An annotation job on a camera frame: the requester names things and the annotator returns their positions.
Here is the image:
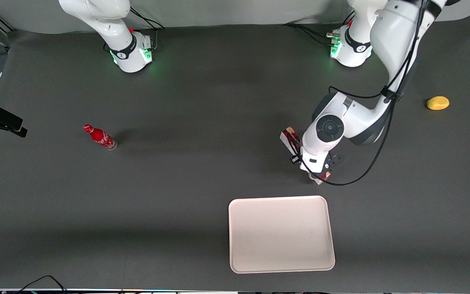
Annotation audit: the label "red tartan cookie box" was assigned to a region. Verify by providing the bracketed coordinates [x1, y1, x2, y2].
[280, 127, 332, 185]

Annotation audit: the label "white rectangular plastic tray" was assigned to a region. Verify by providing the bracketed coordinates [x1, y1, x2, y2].
[228, 196, 336, 274]

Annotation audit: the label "yellow lemon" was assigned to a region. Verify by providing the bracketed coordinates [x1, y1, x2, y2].
[426, 96, 450, 111]

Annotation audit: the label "red cola bottle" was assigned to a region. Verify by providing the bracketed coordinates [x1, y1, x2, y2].
[83, 124, 118, 151]

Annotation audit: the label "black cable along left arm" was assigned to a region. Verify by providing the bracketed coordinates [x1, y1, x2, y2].
[322, 0, 428, 187]

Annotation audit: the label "black cables at left arm base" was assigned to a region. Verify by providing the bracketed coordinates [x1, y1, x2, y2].
[282, 11, 356, 46]

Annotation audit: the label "black cables at arm base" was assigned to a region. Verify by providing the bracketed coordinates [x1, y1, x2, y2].
[104, 6, 166, 53]
[282, 11, 356, 46]

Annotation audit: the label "black cables at right arm base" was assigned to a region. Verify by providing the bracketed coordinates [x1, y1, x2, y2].
[104, 6, 166, 53]

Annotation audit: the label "black cable at table edge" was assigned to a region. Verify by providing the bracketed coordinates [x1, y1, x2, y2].
[15, 275, 69, 294]

